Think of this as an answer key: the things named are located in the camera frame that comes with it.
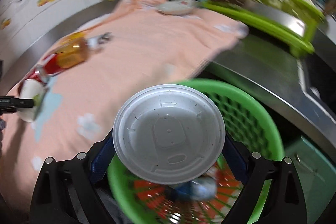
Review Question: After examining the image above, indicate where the white paper cup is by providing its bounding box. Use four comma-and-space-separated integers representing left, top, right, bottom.
18, 79, 47, 122

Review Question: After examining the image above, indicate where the red cola can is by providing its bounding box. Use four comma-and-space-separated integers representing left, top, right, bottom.
19, 53, 64, 88

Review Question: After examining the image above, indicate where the amber tea bottle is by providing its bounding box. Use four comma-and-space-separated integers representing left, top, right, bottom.
45, 38, 101, 70

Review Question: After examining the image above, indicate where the blue silver drink can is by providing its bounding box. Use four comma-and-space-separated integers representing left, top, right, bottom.
165, 176, 217, 202

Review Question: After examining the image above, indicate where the yellow plastic wrapper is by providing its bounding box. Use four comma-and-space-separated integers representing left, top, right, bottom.
58, 32, 85, 46

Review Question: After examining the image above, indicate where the white plastic lid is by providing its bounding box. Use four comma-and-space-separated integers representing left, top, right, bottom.
112, 84, 226, 185

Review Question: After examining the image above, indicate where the black cigarette box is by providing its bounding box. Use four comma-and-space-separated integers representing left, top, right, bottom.
92, 32, 113, 44

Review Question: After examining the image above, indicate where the green mesh trash basket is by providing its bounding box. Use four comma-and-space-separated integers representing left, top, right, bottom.
107, 79, 284, 223

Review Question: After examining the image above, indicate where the green cabinet drawer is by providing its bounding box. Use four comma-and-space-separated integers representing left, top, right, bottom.
285, 137, 335, 223

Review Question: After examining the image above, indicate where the red plastic stool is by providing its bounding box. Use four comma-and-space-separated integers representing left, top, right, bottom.
131, 160, 243, 223

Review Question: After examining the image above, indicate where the peach pink towel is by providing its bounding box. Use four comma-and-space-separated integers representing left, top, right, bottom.
1, 0, 248, 213

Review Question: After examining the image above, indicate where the lime green dish rack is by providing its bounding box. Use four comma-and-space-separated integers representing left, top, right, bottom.
203, 0, 325, 58

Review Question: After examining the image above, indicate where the white ceramic plate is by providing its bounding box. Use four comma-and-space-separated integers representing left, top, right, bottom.
156, 0, 199, 16

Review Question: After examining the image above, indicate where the cleaver with wooden handle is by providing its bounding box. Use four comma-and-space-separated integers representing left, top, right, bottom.
212, 0, 306, 37

